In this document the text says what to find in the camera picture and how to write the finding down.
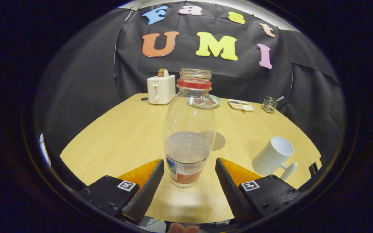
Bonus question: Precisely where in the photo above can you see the metal wire holder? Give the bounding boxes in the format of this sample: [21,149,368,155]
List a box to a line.
[262,96,277,113]

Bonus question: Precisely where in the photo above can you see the pale green plate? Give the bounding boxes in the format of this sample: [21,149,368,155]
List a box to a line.
[189,94,221,109]

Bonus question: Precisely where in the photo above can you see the round brown coaster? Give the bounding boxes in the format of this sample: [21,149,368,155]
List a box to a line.
[212,131,226,151]

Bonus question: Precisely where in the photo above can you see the white toaster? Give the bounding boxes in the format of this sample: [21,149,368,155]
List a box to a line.
[147,74,176,105]

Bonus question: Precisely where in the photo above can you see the white divided dish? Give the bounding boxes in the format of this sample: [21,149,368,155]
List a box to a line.
[228,99,254,112]

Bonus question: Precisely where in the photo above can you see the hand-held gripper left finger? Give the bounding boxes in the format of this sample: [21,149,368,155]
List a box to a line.
[78,159,165,224]

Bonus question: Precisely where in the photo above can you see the blue white standing banner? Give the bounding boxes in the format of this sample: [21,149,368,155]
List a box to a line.
[39,133,51,168]

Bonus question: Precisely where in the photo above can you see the white cup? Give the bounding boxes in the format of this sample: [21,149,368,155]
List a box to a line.
[252,136,297,181]

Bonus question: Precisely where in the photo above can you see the clear juice bottle red ring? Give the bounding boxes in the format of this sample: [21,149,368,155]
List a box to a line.
[163,68,217,188]

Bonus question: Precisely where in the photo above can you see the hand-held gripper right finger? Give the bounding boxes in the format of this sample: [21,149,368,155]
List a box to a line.
[215,157,301,224]

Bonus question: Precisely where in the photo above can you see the wooden table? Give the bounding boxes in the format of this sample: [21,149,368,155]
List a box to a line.
[60,93,322,224]

